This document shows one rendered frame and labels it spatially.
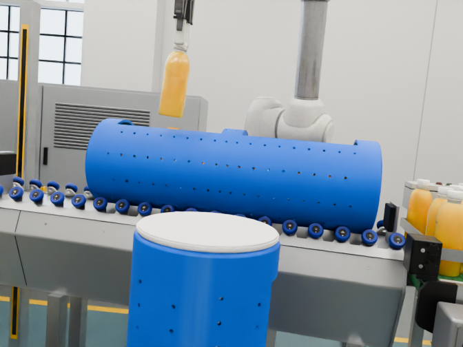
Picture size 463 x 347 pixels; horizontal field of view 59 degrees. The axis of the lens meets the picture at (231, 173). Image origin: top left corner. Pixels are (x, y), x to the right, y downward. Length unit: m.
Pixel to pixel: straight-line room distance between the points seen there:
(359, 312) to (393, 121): 3.13
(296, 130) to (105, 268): 0.90
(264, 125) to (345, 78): 2.46
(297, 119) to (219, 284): 1.11
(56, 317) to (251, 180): 0.82
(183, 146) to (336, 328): 0.71
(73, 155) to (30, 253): 1.58
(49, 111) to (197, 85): 1.56
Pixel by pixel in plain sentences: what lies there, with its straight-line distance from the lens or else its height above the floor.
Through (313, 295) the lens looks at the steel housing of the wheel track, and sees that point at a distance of 1.26.
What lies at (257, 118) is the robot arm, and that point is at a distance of 1.80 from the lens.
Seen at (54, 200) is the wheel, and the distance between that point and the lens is 1.44.
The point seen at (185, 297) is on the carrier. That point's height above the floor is 0.95.
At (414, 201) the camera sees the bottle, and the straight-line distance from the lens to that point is 1.49.
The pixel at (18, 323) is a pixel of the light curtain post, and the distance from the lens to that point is 2.21.
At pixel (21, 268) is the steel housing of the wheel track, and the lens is 1.59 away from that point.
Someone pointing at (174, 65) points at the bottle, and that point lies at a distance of 1.24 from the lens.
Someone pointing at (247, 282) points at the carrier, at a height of 0.97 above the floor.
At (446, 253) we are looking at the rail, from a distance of 1.18.
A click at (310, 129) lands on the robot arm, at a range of 1.69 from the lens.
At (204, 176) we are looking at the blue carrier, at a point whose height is 1.09.
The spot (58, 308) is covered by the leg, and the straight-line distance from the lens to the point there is 1.56.
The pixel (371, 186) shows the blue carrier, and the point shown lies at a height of 1.11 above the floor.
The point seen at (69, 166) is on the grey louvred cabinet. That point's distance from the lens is 3.03.
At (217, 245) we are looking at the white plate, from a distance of 0.69.
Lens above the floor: 1.22
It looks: 6 degrees down
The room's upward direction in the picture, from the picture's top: 5 degrees clockwise
